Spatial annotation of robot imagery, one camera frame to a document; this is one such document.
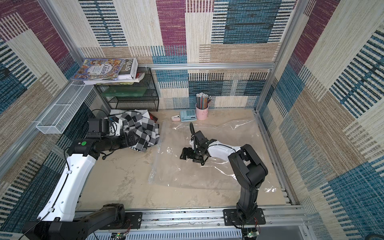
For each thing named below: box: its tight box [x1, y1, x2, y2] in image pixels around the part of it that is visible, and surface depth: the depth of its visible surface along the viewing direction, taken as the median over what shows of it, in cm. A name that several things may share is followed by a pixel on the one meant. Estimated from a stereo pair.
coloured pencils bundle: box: [196, 92, 212, 110], surface depth 110 cm
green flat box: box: [101, 86, 148, 97], surface depth 101 cm
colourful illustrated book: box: [70, 58, 126, 81], surface depth 83 cm
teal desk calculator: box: [180, 109, 197, 122], surface depth 117 cm
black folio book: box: [83, 57, 146, 86], surface depth 83 cm
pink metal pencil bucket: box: [195, 103, 209, 121], surface depth 111 cm
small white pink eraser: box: [171, 115, 181, 122], surface depth 114 cm
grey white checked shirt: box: [121, 111, 160, 153], surface depth 98 cm
